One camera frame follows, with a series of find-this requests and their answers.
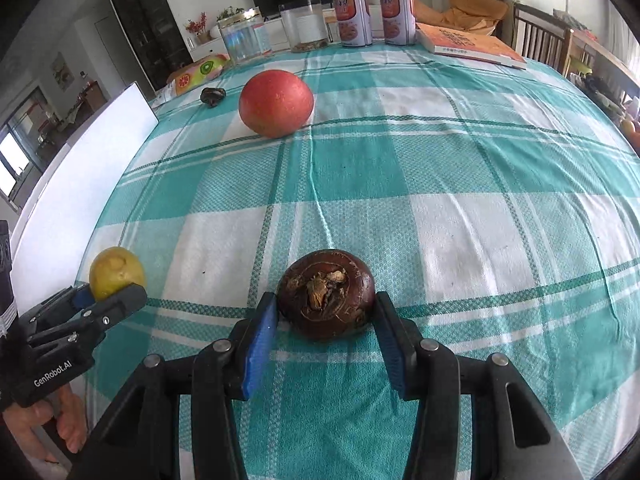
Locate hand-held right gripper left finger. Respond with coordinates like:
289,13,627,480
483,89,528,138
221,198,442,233
75,291,279,480

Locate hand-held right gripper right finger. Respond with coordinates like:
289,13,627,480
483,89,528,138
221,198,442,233
374,291,586,480

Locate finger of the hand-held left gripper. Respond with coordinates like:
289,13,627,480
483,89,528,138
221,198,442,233
20,285,98,333
27,284,148,348

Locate yellow apple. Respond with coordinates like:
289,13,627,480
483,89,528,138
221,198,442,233
89,246,147,303

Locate white cardboard box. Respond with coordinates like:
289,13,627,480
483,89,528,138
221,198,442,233
10,81,160,306

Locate person's left hand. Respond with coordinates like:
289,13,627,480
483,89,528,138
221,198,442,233
0,389,90,463

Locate dark framed window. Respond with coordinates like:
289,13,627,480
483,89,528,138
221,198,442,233
0,85,51,206

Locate wooden side cabinet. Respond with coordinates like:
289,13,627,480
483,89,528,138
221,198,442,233
65,80,108,116

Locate fruit print packet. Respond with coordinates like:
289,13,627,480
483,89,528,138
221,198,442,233
166,53,231,97

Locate large red apple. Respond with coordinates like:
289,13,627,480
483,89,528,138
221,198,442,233
238,69,315,139

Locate white television cabinet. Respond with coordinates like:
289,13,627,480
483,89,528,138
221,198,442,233
189,7,346,63

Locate black display cabinet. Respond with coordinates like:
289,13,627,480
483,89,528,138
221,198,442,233
105,0,193,92

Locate red flowers in vase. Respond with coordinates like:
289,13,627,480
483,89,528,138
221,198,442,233
185,12,210,45

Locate glass jar gold lid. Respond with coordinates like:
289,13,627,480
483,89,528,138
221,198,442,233
217,7,273,65

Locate orange book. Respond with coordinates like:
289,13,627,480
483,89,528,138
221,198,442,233
415,22,528,71

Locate woven basket of produce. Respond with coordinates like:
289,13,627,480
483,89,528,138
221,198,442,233
617,110,640,153

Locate clear container black lid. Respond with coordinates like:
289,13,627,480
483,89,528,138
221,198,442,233
278,0,329,54

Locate red white tin can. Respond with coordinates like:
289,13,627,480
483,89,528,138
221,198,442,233
379,0,417,46
332,0,373,48

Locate orange lounge chair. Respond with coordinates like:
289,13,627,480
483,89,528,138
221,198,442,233
412,0,510,38

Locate dark wooden chair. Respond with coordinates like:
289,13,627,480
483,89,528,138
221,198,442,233
512,2,576,76

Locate framed wall picture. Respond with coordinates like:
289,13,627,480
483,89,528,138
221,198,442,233
50,51,76,92

